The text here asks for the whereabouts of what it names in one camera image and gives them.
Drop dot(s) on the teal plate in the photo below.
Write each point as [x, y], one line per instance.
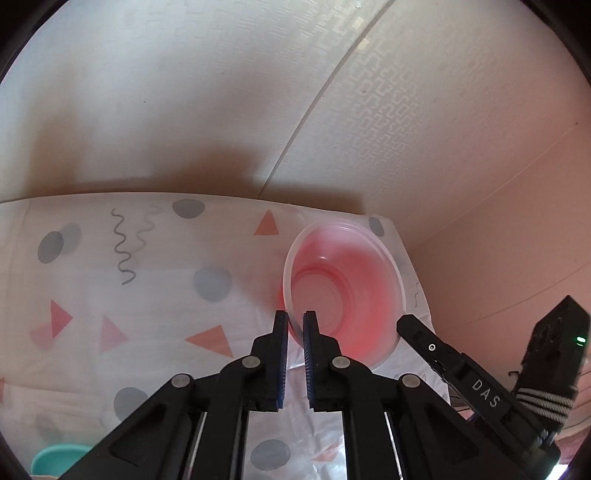
[55, 459]

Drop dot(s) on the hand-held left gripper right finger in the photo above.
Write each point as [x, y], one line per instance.
[308, 360]

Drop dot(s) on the small red plastic bowl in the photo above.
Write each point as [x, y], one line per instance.
[351, 295]

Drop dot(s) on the patterned plastic tablecloth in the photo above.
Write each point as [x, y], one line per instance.
[161, 314]

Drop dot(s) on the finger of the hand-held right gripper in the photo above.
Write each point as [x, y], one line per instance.
[429, 346]

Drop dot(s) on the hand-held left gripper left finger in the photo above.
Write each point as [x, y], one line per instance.
[282, 360]

